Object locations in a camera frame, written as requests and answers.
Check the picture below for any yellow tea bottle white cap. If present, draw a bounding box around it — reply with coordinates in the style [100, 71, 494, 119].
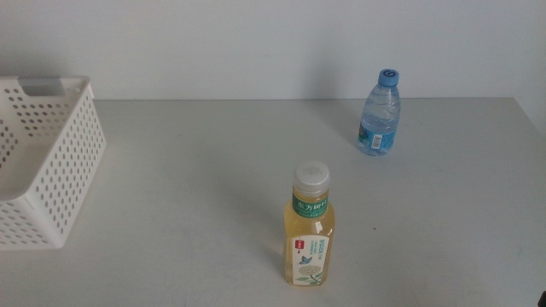
[282, 160, 336, 287]

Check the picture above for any clear water bottle blue cap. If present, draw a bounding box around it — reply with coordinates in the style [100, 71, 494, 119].
[357, 68, 402, 157]

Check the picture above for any white perforated plastic basket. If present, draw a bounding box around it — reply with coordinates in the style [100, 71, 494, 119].
[0, 76, 107, 251]

